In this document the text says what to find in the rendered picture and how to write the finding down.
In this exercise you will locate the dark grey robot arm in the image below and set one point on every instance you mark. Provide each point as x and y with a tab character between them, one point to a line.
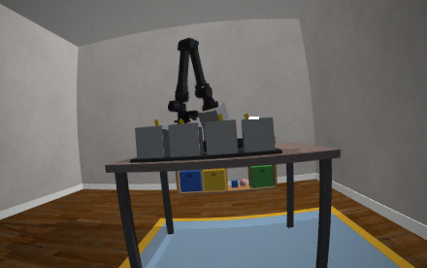
181	95

